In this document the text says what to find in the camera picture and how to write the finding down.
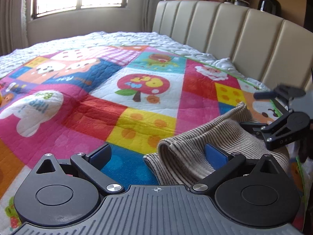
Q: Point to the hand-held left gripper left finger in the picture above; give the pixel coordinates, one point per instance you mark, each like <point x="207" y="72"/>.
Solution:
<point x="102" y="154"/>

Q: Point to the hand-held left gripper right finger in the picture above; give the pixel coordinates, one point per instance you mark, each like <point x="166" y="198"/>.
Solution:
<point x="214" y="155"/>

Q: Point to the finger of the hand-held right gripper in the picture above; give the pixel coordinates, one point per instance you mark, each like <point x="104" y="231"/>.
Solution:
<point x="254" y="127"/>
<point x="265" y="95"/>

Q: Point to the beige striped knit sweater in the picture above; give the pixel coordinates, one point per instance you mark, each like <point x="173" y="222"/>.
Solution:
<point x="185" y="146"/>

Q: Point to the colourful printed quilt blanket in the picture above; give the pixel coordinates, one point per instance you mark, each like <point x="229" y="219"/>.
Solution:
<point x="97" y="107"/>

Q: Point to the beige padded headboard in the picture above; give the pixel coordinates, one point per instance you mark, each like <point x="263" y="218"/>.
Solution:
<point x="244" y="39"/>

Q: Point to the black rounded appliance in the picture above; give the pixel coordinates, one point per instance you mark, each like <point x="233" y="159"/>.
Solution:
<point x="270" y="5"/>

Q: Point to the white quilted bedspread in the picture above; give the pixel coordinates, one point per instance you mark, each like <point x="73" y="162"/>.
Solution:
<point x="137" y="40"/>

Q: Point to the grey curtain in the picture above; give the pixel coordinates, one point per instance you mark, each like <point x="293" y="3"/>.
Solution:
<point x="152" y="2"/>

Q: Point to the beige curtain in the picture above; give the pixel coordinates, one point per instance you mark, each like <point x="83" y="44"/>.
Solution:
<point x="13" y="12"/>

